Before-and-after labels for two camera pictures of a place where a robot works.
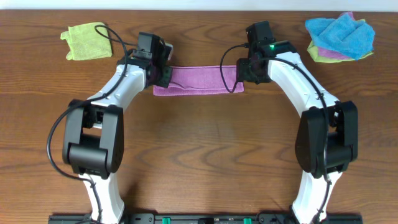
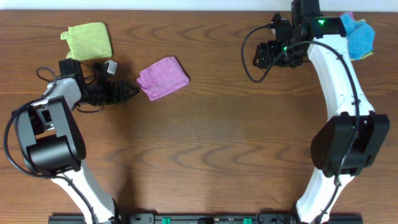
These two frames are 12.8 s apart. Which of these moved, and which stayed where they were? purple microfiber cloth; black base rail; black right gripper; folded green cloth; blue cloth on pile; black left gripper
Moved: black right gripper; purple microfiber cloth; black left gripper
Stayed: black base rail; folded green cloth; blue cloth on pile
